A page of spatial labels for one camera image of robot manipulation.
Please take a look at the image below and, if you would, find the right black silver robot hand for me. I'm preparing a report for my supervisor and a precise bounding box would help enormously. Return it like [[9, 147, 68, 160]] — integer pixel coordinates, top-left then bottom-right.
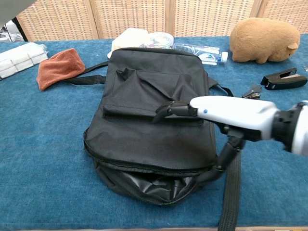
[[151, 95, 281, 183]]

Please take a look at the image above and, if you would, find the clear plastic water bottle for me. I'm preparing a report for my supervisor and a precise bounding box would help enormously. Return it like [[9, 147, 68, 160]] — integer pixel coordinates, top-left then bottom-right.
[[173, 43, 229, 65]]

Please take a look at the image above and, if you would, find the wrapped tissue pack bundle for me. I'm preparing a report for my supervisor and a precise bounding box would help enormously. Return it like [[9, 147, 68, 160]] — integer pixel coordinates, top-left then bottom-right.
[[0, 42, 49, 80]]

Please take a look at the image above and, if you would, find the brown plush toy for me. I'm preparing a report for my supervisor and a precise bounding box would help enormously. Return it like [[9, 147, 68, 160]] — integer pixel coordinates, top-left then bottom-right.
[[229, 17, 301, 64]]

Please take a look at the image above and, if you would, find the blue table cloth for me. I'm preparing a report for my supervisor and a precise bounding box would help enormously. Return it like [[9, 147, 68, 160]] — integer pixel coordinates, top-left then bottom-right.
[[0, 36, 308, 228]]

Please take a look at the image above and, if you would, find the black backpack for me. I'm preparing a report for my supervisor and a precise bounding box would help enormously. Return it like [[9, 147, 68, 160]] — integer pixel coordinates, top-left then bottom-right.
[[61, 47, 243, 229]]

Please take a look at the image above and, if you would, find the rattan folding screen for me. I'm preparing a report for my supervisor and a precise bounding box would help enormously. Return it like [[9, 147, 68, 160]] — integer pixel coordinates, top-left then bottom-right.
[[15, 0, 308, 41]]

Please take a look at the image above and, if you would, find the rust brown cloth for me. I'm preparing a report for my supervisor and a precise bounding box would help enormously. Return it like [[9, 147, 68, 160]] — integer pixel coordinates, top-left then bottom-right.
[[36, 48, 86, 91]]

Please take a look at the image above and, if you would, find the black binder clip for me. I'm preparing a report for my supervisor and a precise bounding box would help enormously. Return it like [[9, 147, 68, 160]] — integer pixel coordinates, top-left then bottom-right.
[[242, 83, 262, 100]]

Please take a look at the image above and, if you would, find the black stapler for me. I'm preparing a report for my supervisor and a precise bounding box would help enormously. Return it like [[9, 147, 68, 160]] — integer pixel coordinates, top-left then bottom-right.
[[260, 67, 308, 90]]

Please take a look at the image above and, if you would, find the clear jar of coloured clips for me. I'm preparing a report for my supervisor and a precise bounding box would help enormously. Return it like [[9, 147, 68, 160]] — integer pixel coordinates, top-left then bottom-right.
[[141, 32, 174, 50]]

